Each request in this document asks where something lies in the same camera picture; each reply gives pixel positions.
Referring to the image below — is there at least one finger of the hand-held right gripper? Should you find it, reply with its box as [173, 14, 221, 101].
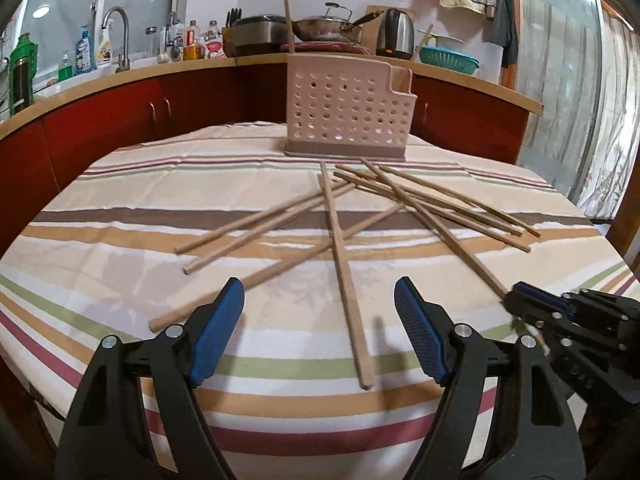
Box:
[511, 282, 640, 357]
[502, 291, 574, 357]

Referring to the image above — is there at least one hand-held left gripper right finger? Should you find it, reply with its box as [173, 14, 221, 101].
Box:
[394, 276, 591, 480]

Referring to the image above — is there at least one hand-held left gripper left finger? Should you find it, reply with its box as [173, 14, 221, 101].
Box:
[54, 276, 246, 480]

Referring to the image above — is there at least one bunch of wooden chopsticks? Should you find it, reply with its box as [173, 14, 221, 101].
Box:
[149, 160, 542, 391]

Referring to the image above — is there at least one long wooden chopstick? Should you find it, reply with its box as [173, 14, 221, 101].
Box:
[360, 157, 510, 301]
[283, 0, 296, 55]
[411, 24, 435, 63]

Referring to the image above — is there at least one pink perforated utensil holder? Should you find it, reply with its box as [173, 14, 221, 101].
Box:
[283, 52, 413, 162]

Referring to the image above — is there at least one striped tablecloth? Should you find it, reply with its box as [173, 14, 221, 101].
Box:
[0, 120, 640, 480]

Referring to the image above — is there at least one glass sliding door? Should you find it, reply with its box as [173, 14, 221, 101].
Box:
[515, 0, 640, 221]

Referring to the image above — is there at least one white container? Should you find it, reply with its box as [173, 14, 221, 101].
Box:
[481, 42, 504, 84]

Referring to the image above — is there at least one wooden countertop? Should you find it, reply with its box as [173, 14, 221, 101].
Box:
[0, 52, 545, 141]

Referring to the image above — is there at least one teal colander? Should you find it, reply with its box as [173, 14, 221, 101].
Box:
[418, 45, 481, 79]

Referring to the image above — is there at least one red and white packet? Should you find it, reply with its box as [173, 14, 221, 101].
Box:
[200, 35, 226, 61]

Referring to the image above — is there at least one knife block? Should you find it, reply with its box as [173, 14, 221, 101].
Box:
[221, 7, 244, 58]

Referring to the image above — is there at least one red label bottle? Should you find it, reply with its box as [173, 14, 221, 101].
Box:
[183, 20, 201, 61]

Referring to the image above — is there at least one silver rice cooker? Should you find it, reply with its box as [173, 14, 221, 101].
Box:
[233, 15, 291, 56]

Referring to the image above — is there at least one white plastic bottle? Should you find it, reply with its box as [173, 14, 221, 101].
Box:
[167, 12, 186, 55]

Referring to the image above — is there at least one dark grey cloth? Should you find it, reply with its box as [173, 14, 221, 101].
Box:
[487, 0, 521, 69]

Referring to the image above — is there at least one white spray bottle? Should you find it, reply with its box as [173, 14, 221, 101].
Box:
[95, 20, 115, 69]

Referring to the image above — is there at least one red cooktop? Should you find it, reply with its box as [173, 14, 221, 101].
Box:
[280, 42, 376, 56]

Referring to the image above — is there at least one steel electric kettle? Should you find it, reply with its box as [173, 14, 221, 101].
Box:
[376, 8, 416, 58]

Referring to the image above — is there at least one blue and white bottle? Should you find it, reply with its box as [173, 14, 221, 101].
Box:
[75, 25, 96, 76]

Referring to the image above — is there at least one steel kitchen faucet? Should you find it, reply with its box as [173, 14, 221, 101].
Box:
[101, 6, 132, 74]

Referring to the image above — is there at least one steel wok with lid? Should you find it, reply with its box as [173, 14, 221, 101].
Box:
[292, 2, 386, 44]

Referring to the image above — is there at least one green thermos flask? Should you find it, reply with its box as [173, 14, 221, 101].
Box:
[9, 34, 39, 114]

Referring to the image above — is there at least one kitchen window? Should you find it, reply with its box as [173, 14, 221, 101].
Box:
[0, 0, 187, 88]

